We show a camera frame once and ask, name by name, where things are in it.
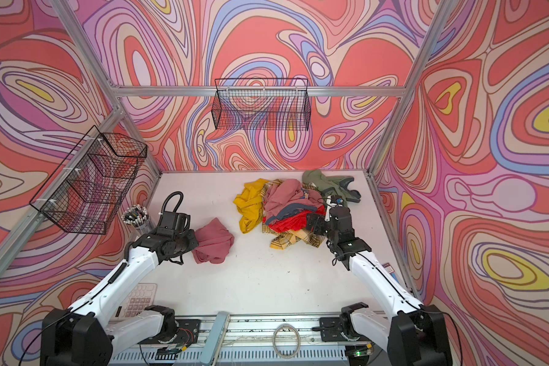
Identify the black looped cable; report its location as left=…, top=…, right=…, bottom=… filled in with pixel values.
left=159, top=191, right=185, bottom=216

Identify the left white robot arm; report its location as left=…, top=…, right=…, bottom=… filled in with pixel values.
left=40, top=211, right=198, bottom=365

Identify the striped pen holder cup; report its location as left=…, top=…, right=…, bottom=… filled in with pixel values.
left=123, top=204, right=154, bottom=235

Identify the pink calculator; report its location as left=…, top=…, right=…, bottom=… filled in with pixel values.
left=112, top=283, right=157, bottom=320

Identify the aluminium frame corner post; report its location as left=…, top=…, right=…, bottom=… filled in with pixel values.
left=49, top=0, right=163, bottom=177

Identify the pink ribbed cloth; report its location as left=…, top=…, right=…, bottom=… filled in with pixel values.
left=193, top=218, right=234, bottom=265

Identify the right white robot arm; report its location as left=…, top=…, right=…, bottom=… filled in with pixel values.
left=307, top=206, right=454, bottom=365

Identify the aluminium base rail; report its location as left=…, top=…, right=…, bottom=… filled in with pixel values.
left=110, top=313, right=390, bottom=365

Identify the red cloth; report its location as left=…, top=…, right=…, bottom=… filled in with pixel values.
left=268, top=206, right=326, bottom=233

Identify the green shirt with grey trim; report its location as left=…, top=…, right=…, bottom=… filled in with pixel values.
left=302, top=169, right=361, bottom=203

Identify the coiled white cable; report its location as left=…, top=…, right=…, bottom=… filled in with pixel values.
left=271, top=323, right=302, bottom=360

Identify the pink shirt with grey trim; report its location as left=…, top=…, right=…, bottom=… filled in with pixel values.
left=263, top=179, right=323, bottom=225

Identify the black wire basket on back wall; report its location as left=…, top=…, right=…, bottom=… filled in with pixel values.
left=211, top=77, right=311, bottom=131

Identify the yellow plaid cloth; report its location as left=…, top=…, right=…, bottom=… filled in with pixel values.
left=262, top=180, right=321, bottom=250

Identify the black wire basket on wall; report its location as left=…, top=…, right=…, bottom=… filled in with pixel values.
left=29, top=126, right=148, bottom=235
left=211, top=77, right=311, bottom=131

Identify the black wire basket on left wall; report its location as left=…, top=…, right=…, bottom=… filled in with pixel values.
left=29, top=126, right=148, bottom=235

